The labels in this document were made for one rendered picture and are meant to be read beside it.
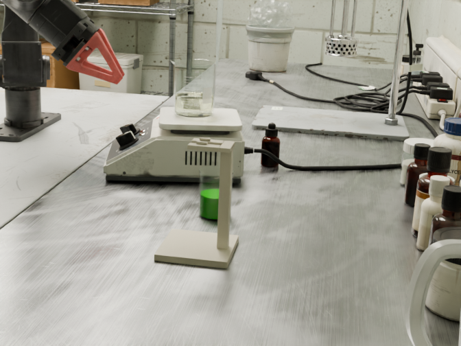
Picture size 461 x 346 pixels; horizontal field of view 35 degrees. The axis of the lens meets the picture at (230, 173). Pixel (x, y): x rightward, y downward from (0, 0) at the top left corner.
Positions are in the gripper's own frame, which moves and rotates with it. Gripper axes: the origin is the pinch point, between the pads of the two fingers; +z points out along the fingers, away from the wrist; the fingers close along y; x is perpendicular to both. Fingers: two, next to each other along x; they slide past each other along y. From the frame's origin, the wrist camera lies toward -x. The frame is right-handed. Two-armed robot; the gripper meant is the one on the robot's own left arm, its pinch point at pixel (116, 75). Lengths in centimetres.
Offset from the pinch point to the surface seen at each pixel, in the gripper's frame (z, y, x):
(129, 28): -2, 250, 22
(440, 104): 56, 38, -34
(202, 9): 18, 242, -9
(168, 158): 12.6, -11.5, 2.2
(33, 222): 3.1, -27.7, 15.4
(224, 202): 16.3, -37.0, -3.6
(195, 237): 17.4, -33.8, 2.4
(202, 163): 16.7, -11.5, -0.6
